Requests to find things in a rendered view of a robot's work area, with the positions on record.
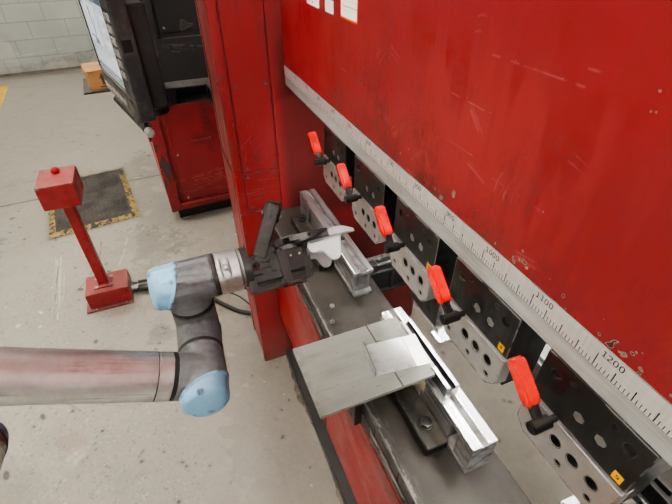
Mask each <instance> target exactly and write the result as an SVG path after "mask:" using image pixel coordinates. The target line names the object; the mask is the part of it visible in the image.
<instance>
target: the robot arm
mask: <svg viewBox="0 0 672 504"><path fill-rule="evenodd" d="M280 207H281V203H279V202H275V201H272V200H268V202H267V205H266V204H265V205H264V209H263V210H262V217H261V219H263V220H262V223H261V227H260V230H259V234H258V237H257V241H256V245H255V248H254V252H253V255H252V257H249V256H248V253H247V251H246V248H245V247H241V248H237V251H236V250H235V249H234V248H232V249H227V250H223V251H219V252H214V253H211V254H206V255H202V256H198V257H193V258H189V259H185V260H180V261H176V262H175V261H171V262H170V263H168V264H164V265H161V266H157V267H153V268H151V269H150V270H149V271H148V273H147V284H148V289H149V293H150V297H151V300H152V303H153V305H154V306H155V308H156V309H157V310H159V311H161V310H166V309H167V310H171V313H172V316H173V318H174V321H175V325H176V330H177V345H178V352H160V351H126V350H92V349H58V348H23V347H0V406H24V405H60V404H96V403H133V402H168V401H179V402H180V405H181V408H182V410H183V412H184V413H185V414H187V415H192V416H194V417H207V416H210V415H213V414H215V413H217V412H219V411H220V410H222V409H223V408H224V407H225V406H226V404H227V403H228V401H229V398H230V389H229V373H228V372H227V367H226V361H225V355H224V350H223V342H222V326H221V322H220V320H219V318H218V314H217V310H216V306H215V302H214V298H213V297H216V296H218V295H219V296H220V295H222V294H227V293H231V292H235V291H239V290H242V289H244V288H245V285H246V287H248V288H249V292H250V296H252V295H256V294H259V293H263V292H267V291H271V290H274V289H278V288H281V289H282V288H286V287H290V286H293V285H297V284H301V283H304V282H307V279H306V278H308V277H309V278H310V277H312V276H314V274H313V270H312V265H313V264H312V261H311V259H316V260H318V262H319V263H320V264H321V265H322V266H323V267H329V266H330V265H331V263H332V260H337V259H339V258H340V256H341V241H344V240H345V237H342V236H341V235H343V234H346V233H350V232H353V231H354V228H352V227H348V226H333V227H327V228H326V227H325V228H320V229H315V230H310V231H306V232H302V233H299V234H293V235H288V236H285V237H281V238H278V239H277V240H276V241H274V240H272V236H273V232H274V229H275V225H276V223H278V222H279V219H280V218H281V211H282V209H280ZM306 250H307V251H306ZM212 254H213V255H212ZM253 266H254V267H255V268H256V267H259V269H254V267H253ZM298 280H301V281H300V282H297V283H293V284H289V285H288V284H287V283H289V282H293V281H298ZM8 440H9V433H8V430H7V428H6V427H5V425H4V424H2V423H1V422H0V471H1V468H2V464H3V460H4V457H5V455H6V453H7V450H8V445H9V441H8Z"/></svg>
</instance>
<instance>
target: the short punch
mask: <svg viewBox="0 0 672 504"><path fill-rule="evenodd" d="M411 297H412V298H413V303H414V304H415V305H416V307H417V308H418V309H419V310H420V312H421V313H422V314H423V316H424V317H425V318H426V320H427V321H428V322H429V323H430V325H431V326H432V327H433V329H434V330H435V331H436V332H437V334H438V331H439V327H441V326H443V324H442V323H441V321H440V315H442V314H443V308H442V305H440V304H438V302H435V303H433V301H432V300H428V301H420V300H419V299H418V298H417V296H416V295H415V294H414V293H413V291H412V290H411Z"/></svg>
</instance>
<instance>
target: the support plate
mask: <svg viewBox="0 0 672 504"><path fill-rule="evenodd" d="M367 326H368V328H369V330H370V331H371V333H372V334H373V336H374V338H375V339H376V341H379V340H380V342H382V341H386V340H390V339H395V338H399V337H401V338H402V337H403V336H408V334H407V333H406V331H405V330H404V328H403V327H402V326H401V324H400V323H399V321H398V320H397V318H396V317H392V318H389V319H386V320H383V321H379V322H376V323H373V324H370V325H367ZM362 341H364V343H365V345H369V344H373V343H376V342H375V341H374V339H373V337H372V336H371V334H370V333H369V331H368V329H367V328H366V326H364V327H361V328H357V329H354V330H351V331H348V332H345V333H342V334H339V335H335V336H332V337H329V338H326V339H323V340H320V341H316V342H313V343H310V344H307V345H304V346H301V347H298V348H294V349H293V353H294V355H295V358H296V360H297V363H298V365H299V368H300V370H301V373H302V375H303V377H304V380H305V382H306V385H307V387H308V390H309V392H310V395H311V397H312V400H313V402H314V404H315V407H316V409H317V412H318V414H319V417H320V419H323V418H326V417H329V416H331V415H334V414H337V413H339V412H342V411H345V410H347V409H350V408H353V407H355V406H358V405H361V404H363V403H366V402H369V401H371V400H374V399H377V398H379V397H382V396H385V395H387V394H390V393H392V392H395V391H398V390H400V389H403V388H406V387H408V386H411V385H414V384H416V383H419V382H422V381H424V380H427V379H430V378H432V377H435V373H434V371H433V370H432V368H431V367H430V366H429V364H425V365H421V366H416V367H413V368H409V369H405V370H401V371H397V372H396V373H397V375H398V377H399V378H400V380H401V382H402V383H403V385H404V386H402V385H401V383H400V382H399V380H398V378H397V377H396V375H395V374H394V372H393V373H389V374H385V375H381V376H377V377H375V376H374V374H373V371H372V369H371V366H370V364H369V362H368V359H367V357H366V354H365V352H364V350H363V347H362Z"/></svg>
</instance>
